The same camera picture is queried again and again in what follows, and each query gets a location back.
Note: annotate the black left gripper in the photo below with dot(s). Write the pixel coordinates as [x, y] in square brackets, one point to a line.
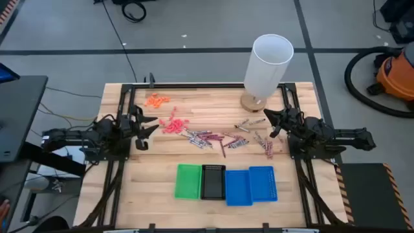
[131, 126]

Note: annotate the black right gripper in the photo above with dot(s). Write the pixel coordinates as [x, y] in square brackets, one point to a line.
[291, 119]

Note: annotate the white wrapper crayon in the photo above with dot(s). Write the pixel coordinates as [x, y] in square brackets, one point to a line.
[258, 136]
[191, 133]
[196, 143]
[259, 141]
[242, 128]

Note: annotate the magenta wrapper crayon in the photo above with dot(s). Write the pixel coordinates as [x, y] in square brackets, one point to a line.
[213, 137]
[203, 132]

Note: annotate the blue plastic basket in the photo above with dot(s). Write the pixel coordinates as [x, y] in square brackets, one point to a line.
[239, 200]
[265, 194]

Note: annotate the green plastic basket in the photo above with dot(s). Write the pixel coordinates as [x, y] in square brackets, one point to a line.
[178, 194]

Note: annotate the black plastic basket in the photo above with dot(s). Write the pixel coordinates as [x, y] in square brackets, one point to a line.
[213, 194]

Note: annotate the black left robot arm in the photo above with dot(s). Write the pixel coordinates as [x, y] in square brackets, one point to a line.
[64, 136]

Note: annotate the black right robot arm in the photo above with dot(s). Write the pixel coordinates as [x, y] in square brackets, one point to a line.
[349, 134]

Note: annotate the orange crayon pieces heap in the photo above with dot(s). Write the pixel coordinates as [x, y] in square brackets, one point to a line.
[156, 102]

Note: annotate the pink crayon pieces heap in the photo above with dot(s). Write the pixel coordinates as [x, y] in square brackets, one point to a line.
[174, 127]

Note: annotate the black table clamp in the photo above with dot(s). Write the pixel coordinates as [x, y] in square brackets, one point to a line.
[266, 227]
[151, 79]
[151, 227]

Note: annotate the white shade wooden base lamp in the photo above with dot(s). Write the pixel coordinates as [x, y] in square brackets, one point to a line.
[268, 71]

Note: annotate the orange shop vacuum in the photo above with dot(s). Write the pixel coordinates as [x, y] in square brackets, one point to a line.
[396, 77]
[347, 76]

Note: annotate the black desk crossbar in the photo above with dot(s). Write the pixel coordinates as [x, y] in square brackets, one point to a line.
[55, 161]

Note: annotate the white paper sheet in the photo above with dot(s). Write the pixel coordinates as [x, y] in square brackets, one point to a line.
[48, 170]

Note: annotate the bunch of keys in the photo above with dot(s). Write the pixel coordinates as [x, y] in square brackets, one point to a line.
[57, 186]

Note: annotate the black mat with hazard stripes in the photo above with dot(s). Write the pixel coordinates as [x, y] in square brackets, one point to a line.
[368, 194]

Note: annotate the black desk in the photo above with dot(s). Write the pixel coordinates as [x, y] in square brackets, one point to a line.
[19, 113]

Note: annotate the monitor with blue screen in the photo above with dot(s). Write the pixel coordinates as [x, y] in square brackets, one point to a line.
[6, 73]

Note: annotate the black equipment case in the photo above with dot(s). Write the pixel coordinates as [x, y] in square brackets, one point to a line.
[402, 26]

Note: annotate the person's hand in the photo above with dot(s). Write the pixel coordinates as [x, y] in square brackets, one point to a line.
[4, 209]

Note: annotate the black aluminium table frame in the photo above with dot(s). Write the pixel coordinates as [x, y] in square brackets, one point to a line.
[194, 85]

